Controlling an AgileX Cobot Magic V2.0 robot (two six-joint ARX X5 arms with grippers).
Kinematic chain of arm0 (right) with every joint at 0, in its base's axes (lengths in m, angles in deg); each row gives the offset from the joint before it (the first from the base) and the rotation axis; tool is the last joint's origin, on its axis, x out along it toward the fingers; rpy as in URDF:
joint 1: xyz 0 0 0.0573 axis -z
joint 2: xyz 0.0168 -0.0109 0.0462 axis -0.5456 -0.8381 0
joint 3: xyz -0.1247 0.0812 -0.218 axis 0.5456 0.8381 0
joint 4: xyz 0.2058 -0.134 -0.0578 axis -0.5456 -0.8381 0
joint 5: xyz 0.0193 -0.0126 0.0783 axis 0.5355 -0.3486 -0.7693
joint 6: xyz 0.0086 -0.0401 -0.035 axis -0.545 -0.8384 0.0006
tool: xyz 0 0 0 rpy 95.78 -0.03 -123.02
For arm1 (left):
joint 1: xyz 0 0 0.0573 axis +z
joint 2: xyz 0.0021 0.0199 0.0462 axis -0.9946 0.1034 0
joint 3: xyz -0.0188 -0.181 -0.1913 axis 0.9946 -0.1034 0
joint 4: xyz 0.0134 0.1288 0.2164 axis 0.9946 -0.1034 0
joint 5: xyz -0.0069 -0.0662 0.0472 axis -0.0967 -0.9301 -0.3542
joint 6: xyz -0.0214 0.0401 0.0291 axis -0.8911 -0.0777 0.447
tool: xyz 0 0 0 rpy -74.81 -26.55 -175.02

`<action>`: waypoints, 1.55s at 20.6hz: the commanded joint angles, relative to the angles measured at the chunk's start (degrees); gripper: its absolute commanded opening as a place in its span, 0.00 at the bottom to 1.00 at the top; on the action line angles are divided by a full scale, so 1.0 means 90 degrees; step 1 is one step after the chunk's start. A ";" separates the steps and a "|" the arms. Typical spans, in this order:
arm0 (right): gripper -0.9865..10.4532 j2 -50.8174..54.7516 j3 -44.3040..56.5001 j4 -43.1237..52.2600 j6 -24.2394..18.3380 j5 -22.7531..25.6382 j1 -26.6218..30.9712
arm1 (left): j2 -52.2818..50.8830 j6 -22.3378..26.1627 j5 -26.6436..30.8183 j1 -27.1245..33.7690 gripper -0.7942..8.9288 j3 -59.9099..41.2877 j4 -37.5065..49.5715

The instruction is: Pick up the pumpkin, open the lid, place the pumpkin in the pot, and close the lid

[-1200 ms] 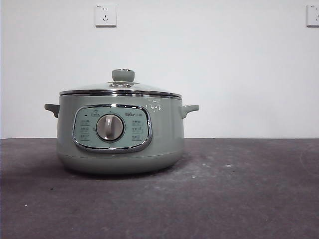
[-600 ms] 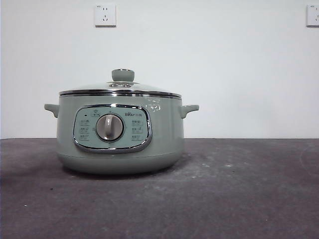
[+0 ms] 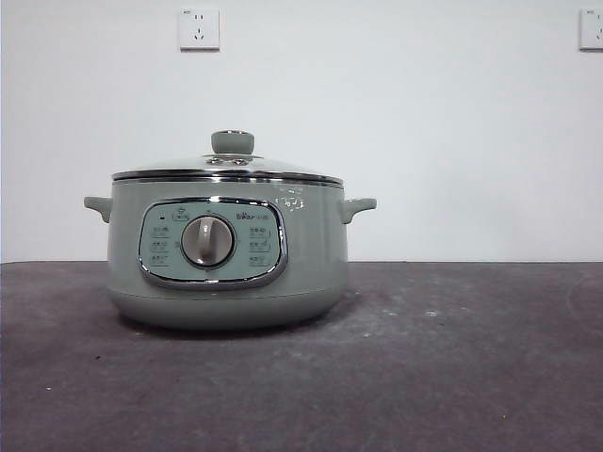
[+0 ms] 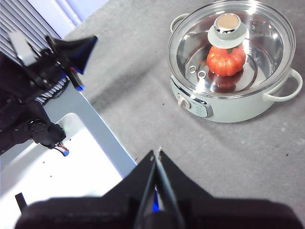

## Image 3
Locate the glass lid with green knob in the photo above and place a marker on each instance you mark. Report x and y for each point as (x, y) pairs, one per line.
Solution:
(232, 141)

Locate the green electric cooking pot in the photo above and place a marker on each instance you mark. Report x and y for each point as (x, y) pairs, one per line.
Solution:
(311, 254)

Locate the white wall socket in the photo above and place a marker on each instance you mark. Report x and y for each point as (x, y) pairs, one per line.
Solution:
(592, 29)
(199, 29)

